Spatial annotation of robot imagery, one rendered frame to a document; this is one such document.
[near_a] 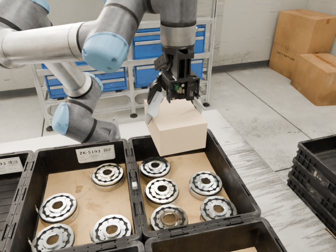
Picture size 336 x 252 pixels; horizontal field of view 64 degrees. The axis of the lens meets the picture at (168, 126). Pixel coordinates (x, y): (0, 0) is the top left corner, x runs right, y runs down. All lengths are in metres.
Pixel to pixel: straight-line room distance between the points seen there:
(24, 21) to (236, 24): 3.33
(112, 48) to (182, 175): 0.56
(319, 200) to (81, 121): 1.23
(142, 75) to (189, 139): 2.08
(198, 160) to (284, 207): 0.35
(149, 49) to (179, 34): 2.07
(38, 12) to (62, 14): 2.49
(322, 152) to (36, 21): 1.57
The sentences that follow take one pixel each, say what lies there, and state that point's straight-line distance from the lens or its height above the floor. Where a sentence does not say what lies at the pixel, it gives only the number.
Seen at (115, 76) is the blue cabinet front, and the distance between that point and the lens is 2.66.
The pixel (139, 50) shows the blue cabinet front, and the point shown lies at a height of 0.69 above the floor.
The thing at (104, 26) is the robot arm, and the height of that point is 1.36.
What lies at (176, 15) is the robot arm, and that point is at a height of 1.37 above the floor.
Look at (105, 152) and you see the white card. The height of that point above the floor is 0.89.
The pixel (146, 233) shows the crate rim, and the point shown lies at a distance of 0.67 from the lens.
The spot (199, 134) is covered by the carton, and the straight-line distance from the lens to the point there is 0.67.
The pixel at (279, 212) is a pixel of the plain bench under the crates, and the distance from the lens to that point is 1.07.
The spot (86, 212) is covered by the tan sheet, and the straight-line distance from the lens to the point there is 0.86.
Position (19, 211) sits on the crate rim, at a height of 0.93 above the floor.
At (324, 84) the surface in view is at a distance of 3.37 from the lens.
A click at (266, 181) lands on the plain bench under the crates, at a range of 1.17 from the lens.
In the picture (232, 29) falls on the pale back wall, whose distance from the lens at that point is 3.92.
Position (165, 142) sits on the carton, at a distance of 0.64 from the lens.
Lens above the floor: 1.47
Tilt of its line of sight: 33 degrees down
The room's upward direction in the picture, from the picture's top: straight up
